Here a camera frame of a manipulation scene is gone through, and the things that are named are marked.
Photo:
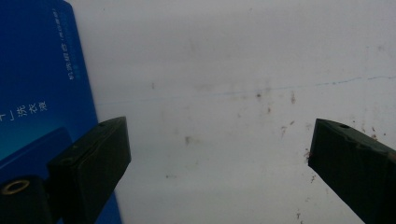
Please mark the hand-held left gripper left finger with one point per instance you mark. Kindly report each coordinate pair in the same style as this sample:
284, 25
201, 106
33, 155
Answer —
93, 161

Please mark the white paper table cover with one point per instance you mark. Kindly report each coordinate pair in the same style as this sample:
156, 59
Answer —
233, 46

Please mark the blue detergent box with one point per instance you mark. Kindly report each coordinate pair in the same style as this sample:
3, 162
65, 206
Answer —
37, 62

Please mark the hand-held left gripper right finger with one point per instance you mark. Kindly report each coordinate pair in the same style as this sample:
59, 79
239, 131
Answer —
355, 165

